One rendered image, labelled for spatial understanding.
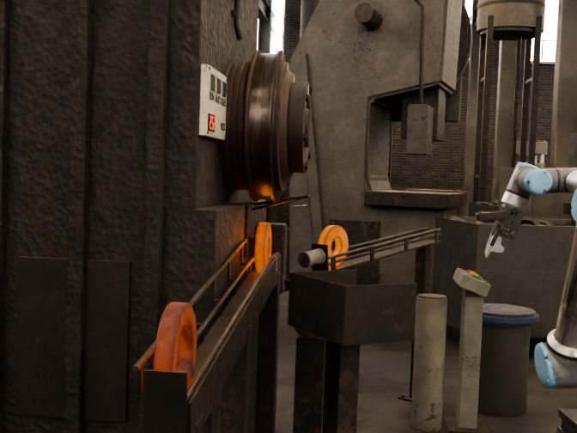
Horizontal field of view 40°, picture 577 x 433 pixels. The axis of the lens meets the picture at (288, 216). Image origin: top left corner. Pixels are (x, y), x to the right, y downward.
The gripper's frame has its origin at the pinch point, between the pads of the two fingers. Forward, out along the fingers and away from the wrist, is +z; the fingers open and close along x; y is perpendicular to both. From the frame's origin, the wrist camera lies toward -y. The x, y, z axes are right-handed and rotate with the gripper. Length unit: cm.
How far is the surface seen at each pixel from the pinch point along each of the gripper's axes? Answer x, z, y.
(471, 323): 1.8, 27.2, 6.0
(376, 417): 10, 79, -12
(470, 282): -4.9, 12.1, -2.0
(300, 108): -72, -22, -80
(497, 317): 21.7, 23.4, 18.8
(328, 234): -15, 15, -58
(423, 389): -3, 57, -2
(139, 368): -177, 33, -79
